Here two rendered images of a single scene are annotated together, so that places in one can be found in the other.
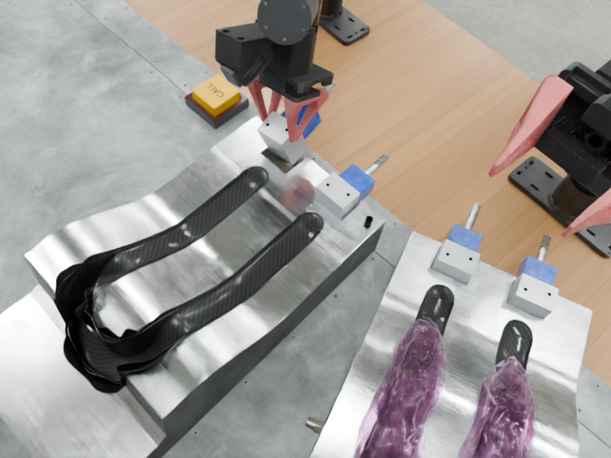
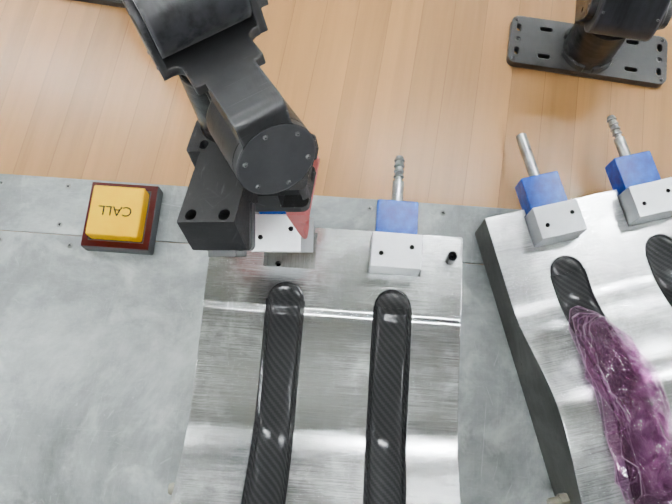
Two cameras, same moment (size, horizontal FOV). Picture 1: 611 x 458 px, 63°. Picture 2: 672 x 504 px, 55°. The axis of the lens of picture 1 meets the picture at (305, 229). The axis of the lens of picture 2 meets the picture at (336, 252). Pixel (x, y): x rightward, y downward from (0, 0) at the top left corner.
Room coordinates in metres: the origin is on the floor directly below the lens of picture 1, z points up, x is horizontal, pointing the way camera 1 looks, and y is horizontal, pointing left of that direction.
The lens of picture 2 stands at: (0.27, 0.11, 1.53)
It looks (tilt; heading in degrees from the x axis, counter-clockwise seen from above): 74 degrees down; 326
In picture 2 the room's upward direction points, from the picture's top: straight up
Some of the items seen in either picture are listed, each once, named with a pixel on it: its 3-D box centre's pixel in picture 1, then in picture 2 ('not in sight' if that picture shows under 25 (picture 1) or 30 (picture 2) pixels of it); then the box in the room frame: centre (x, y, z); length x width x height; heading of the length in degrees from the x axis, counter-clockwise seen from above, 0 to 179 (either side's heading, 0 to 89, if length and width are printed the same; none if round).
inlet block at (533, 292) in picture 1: (536, 271); (629, 167); (0.33, -0.33, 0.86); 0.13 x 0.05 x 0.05; 159
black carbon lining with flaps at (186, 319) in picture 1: (194, 263); (330, 467); (0.26, 0.13, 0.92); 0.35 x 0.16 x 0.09; 141
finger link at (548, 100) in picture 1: (547, 149); not in sight; (0.25, -0.17, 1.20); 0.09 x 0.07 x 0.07; 136
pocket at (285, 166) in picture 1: (284, 162); (292, 251); (0.46, 0.04, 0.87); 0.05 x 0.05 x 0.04; 51
